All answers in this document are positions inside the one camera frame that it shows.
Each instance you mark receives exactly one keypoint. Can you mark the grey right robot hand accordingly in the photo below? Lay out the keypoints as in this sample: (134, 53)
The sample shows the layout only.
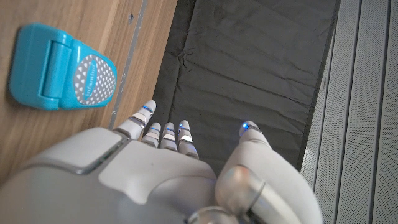
(149, 174)

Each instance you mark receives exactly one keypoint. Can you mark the black backdrop curtain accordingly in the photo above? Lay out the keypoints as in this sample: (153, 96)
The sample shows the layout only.
(242, 62)

